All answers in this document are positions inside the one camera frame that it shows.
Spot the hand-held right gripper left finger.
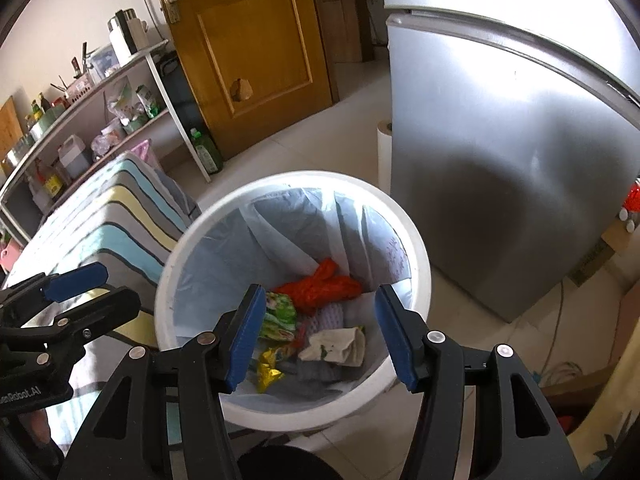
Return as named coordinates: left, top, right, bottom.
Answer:
left=57, top=284, right=268, bottom=480

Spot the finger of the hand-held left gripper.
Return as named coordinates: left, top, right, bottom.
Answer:
left=0, top=261, right=110, bottom=321
left=29, top=286, right=142, bottom=362

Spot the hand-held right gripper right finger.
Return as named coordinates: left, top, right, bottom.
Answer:
left=374, top=284, right=583, bottom=480

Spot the yellow foil wrapper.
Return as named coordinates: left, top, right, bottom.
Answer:
left=256, top=347, right=285, bottom=393

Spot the green snack packet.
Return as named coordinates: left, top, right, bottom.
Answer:
left=260, top=291, right=299, bottom=343

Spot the paper wrapper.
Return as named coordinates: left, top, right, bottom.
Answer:
left=298, top=326, right=366, bottom=367

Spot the large white foam net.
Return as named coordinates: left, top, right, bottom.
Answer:
left=305, top=305, right=346, bottom=333

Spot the red plastic bag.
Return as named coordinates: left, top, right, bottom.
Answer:
left=272, top=258, right=362, bottom=317

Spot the white trash bin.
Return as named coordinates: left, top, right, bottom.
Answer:
left=154, top=170, right=432, bottom=433

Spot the person's left hand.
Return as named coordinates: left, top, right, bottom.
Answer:
left=22, top=407, right=53, bottom=446

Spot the striped tablecloth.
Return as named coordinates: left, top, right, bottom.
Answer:
left=0, top=152, right=201, bottom=456

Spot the yellow label oil bottle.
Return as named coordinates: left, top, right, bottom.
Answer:
left=42, top=162, right=63, bottom=198

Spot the translucent bin liner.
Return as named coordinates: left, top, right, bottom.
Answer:
left=167, top=187, right=416, bottom=411

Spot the white plastic jug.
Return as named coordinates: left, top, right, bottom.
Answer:
left=57, top=135, right=93, bottom=178

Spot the crumpled translucent shelf bag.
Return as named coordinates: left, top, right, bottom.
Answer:
left=91, top=125, right=126, bottom=156

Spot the pink plastic tray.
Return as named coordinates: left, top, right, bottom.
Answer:
left=127, top=139, right=163, bottom=171

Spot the green pot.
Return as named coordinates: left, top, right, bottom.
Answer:
left=40, top=107, right=68, bottom=131

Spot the wooden cutting board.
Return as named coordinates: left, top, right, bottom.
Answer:
left=0, top=96, right=25, bottom=161

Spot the green dish soap bottle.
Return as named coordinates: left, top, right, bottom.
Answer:
left=189, top=127, right=224, bottom=176

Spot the white plastic bag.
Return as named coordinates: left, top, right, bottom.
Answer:
left=107, top=82, right=136, bottom=121

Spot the white paper roll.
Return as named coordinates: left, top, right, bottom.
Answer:
left=377, top=120, right=394, bottom=186

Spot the pink utensil basket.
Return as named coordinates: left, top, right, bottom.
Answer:
left=65, top=72, right=96, bottom=101

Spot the metal shelf rack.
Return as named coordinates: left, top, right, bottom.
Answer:
left=0, top=39, right=213, bottom=241

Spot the black appliance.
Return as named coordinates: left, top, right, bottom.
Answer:
left=155, top=55, right=201, bottom=136

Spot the clear plastic storage box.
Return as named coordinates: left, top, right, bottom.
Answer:
left=90, top=45, right=123, bottom=78

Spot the cardboard box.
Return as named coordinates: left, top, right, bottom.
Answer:
left=570, top=225, right=632, bottom=286

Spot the silver refrigerator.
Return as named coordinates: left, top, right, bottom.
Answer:
left=382, top=0, right=640, bottom=323

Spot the yellow pineapple print cloth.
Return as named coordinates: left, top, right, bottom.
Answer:
left=565, top=390, right=640, bottom=480

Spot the white electric kettle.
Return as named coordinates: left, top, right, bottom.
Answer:
left=108, top=8, right=148, bottom=66

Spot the red shiny bag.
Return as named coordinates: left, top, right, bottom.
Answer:
left=620, top=180, right=640, bottom=213

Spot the wooden door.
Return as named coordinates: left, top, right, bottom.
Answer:
left=150, top=0, right=333, bottom=161

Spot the dark wooden doorframe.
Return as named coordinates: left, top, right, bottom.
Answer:
left=307, top=0, right=388, bottom=63

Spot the floor cable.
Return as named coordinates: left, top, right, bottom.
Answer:
left=544, top=280, right=577, bottom=377

